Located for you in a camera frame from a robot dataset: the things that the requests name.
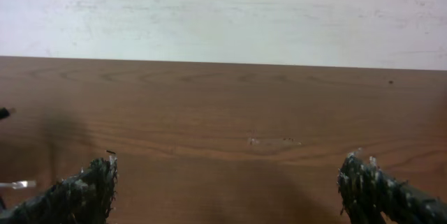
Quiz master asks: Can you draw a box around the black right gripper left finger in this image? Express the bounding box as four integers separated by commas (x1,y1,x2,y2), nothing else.
1,155,118,224

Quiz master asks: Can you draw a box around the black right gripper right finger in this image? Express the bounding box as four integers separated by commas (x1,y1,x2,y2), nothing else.
337,151,446,224

